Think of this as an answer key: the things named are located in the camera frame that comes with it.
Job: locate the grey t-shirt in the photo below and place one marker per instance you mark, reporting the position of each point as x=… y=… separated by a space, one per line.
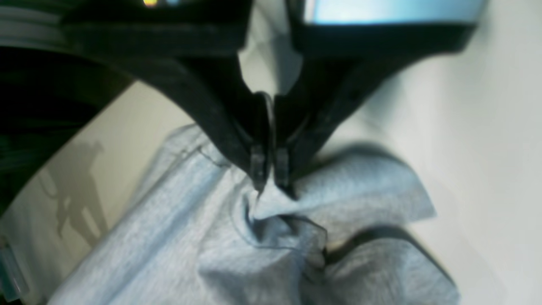
x=198 y=233

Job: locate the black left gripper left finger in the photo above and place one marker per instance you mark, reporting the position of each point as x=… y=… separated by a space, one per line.
x=196 y=65

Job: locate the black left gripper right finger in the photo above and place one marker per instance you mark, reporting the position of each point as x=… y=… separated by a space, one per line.
x=343 y=65

